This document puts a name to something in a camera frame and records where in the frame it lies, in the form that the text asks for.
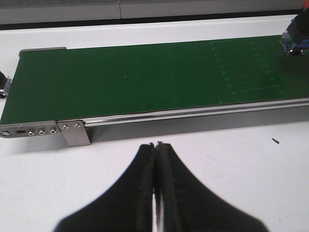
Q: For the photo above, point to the red mushroom push button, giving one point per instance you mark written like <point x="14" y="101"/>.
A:
<point x="295" y="40"/>

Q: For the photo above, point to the metal conveyor support bracket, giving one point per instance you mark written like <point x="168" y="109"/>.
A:
<point x="74" y="132"/>

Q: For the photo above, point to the black switch block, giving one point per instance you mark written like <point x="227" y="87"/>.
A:
<point x="5" y="85"/>

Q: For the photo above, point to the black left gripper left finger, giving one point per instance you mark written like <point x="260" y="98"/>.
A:
<point x="125" y="207"/>

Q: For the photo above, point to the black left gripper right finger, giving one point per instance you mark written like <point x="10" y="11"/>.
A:
<point x="184" y="204"/>

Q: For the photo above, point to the aluminium conveyor frame rail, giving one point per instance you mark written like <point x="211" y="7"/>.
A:
<point x="193" y="113"/>

